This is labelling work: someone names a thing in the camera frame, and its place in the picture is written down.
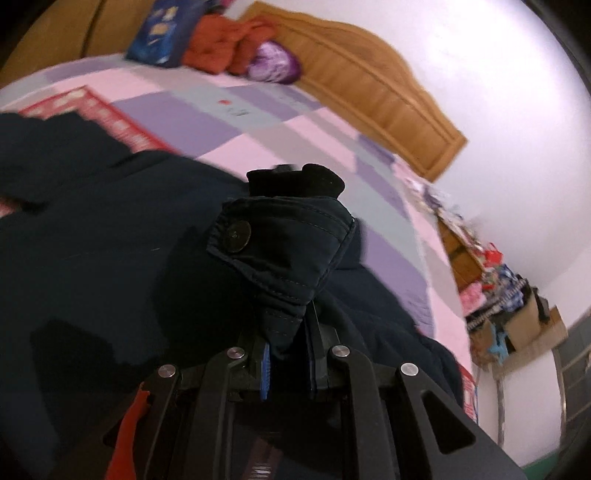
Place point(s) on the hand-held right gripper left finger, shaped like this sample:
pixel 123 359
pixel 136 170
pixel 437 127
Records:
pixel 264 374

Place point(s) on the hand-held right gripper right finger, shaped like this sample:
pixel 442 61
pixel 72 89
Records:
pixel 315 360

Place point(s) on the dark navy jacket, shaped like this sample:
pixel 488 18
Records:
pixel 115 258

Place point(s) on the wooden cabinet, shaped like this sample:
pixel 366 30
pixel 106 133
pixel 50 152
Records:
pixel 459 254

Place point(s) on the cardboard box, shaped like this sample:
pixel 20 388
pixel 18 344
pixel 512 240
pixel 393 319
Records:
pixel 535 323

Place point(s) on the purple pink checkered quilt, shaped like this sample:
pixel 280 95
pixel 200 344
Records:
pixel 286 124

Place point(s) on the wooden headboard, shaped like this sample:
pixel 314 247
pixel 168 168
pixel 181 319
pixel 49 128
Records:
pixel 369 78

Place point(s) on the purple shiny bag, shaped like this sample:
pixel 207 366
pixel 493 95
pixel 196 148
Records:
pixel 273 62

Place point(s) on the red plaid blanket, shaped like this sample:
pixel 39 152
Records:
pixel 99 115

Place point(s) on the orange cloth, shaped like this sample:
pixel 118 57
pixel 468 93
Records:
pixel 221 41

